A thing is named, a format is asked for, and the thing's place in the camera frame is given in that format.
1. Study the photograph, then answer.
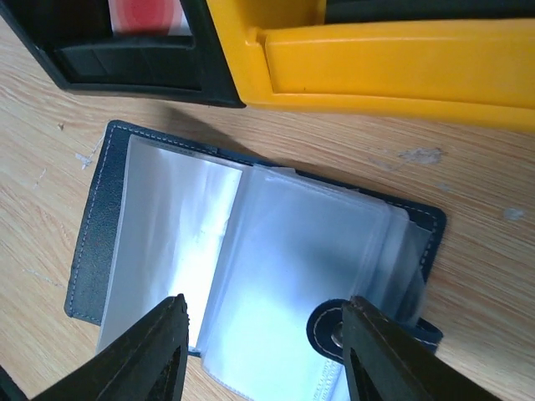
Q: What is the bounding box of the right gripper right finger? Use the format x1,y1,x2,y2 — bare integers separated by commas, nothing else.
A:
342,297,498,400

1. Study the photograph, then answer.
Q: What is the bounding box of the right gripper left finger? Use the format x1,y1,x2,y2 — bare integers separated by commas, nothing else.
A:
35,294,189,400

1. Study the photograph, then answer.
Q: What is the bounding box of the dark blue card holder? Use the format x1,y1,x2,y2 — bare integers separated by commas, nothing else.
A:
64,120,446,400

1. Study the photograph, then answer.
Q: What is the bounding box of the red white card stack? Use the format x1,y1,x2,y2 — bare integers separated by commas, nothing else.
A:
108,0,191,36

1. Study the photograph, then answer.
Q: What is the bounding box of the black card stack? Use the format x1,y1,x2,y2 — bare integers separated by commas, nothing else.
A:
325,0,534,24

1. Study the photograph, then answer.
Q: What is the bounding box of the yellow bin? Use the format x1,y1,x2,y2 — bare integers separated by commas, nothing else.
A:
208,1,534,131

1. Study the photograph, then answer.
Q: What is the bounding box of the black bin left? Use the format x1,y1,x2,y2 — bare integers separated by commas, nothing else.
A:
1,1,244,109

